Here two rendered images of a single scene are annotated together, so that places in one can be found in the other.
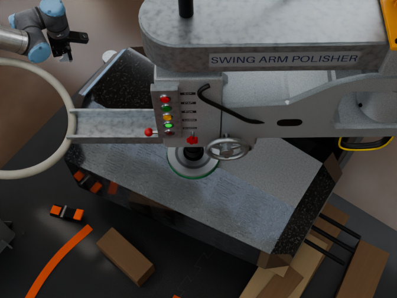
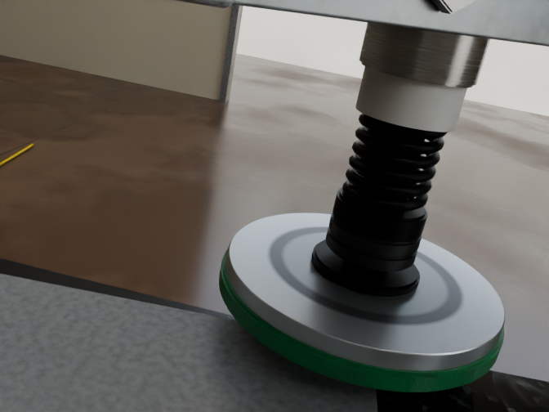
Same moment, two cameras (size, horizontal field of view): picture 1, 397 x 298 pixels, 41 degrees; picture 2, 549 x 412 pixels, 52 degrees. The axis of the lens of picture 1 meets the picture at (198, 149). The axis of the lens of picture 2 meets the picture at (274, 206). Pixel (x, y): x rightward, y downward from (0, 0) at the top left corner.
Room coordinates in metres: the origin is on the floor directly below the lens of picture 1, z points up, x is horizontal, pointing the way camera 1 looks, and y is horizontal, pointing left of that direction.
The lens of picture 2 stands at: (1.28, -0.26, 1.05)
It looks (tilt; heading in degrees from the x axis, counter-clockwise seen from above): 21 degrees down; 148
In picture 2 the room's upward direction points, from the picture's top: 11 degrees clockwise
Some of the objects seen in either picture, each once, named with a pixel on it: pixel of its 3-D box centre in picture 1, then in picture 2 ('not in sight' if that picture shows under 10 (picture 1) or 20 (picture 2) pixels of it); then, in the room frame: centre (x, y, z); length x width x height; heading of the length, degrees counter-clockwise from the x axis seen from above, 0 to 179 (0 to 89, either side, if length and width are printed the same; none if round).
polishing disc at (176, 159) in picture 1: (193, 152); (362, 275); (0.98, 0.02, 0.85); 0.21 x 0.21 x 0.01
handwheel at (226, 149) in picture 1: (226, 140); not in sight; (0.86, -0.10, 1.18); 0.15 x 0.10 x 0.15; 89
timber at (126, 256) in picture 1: (126, 256); not in sight; (0.79, 0.40, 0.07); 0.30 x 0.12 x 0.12; 46
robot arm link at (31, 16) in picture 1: (26, 24); not in sight; (1.41, 0.66, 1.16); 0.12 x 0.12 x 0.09; 26
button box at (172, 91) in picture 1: (167, 112); not in sight; (0.87, 0.09, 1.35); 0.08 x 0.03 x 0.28; 89
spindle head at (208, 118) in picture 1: (214, 90); not in sight; (0.98, -0.06, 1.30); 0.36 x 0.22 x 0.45; 89
